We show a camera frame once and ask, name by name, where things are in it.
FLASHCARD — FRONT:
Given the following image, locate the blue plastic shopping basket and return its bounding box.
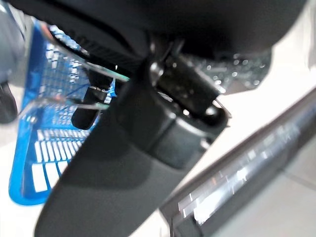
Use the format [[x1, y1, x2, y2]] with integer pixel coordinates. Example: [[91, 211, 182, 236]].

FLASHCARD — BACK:
[[8, 19, 130, 207]]

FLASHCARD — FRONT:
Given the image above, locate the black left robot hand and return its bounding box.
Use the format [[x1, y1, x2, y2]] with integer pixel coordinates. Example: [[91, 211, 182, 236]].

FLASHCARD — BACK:
[[19, 0, 308, 237]]

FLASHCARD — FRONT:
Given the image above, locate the dark shelf board with rail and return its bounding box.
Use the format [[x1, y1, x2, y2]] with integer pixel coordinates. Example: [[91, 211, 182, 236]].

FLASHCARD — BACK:
[[159, 88, 316, 237]]

